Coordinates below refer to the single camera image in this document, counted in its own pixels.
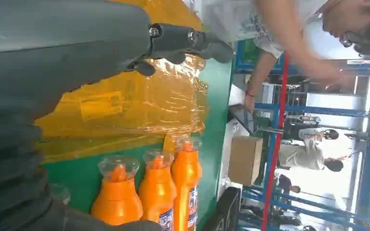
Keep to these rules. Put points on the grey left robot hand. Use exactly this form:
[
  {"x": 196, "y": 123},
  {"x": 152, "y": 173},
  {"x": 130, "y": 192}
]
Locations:
[{"x": 60, "y": 47}]

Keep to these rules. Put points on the orange drink bottle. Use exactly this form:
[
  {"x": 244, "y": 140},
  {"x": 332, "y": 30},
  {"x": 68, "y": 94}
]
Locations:
[
  {"x": 116, "y": 201},
  {"x": 156, "y": 191},
  {"x": 186, "y": 172}
]

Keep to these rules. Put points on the yellow plastic sheet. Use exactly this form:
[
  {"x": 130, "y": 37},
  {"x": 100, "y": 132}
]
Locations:
[{"x": 124, "y": 111}]

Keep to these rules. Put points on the green table mat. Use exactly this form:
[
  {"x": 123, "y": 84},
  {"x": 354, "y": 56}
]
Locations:
[{"x": 217, "y": 111}]

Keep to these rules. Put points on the black tablet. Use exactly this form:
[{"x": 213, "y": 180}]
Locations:
[{"x": 242, "y": 116}]

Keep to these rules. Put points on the brown cardboard box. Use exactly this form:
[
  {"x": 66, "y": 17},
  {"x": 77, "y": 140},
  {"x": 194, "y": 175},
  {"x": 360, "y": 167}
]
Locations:
[{"x": 245, "y": 159}]

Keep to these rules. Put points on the red pole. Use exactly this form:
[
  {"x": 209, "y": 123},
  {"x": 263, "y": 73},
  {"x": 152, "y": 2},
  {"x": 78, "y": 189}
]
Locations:
[{"x": 276, "y": 150}]

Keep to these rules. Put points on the blue metal rack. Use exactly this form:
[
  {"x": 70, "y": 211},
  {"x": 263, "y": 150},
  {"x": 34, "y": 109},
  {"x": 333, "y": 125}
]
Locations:
[{"x": 316, "y": 110}]

